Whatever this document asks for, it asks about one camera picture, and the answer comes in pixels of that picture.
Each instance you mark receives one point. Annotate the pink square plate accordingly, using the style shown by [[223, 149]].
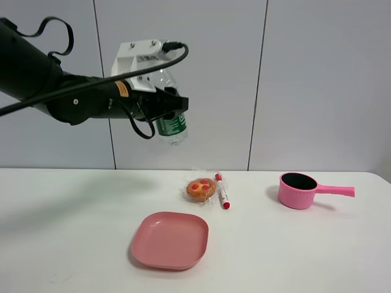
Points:
[[170, 241]]

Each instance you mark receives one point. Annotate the red and white marker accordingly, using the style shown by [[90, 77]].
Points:
[[222, 192]]

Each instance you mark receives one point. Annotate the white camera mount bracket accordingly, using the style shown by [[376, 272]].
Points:
[[133, 56]]

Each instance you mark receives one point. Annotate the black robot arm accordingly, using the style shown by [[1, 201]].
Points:
[[36, 79]]

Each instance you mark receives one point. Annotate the wrapped pastry with red dots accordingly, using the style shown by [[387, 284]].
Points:
[[199, 187]]

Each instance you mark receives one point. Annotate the clear water bottle green label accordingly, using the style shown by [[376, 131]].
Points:
[[172, 130]]

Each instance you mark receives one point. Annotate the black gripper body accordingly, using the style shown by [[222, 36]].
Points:
[[152, 105]]

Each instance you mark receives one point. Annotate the pink toy saucepan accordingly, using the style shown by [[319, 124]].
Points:
[[297, 190]]

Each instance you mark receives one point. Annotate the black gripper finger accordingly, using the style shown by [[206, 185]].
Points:
[[174, 103]]

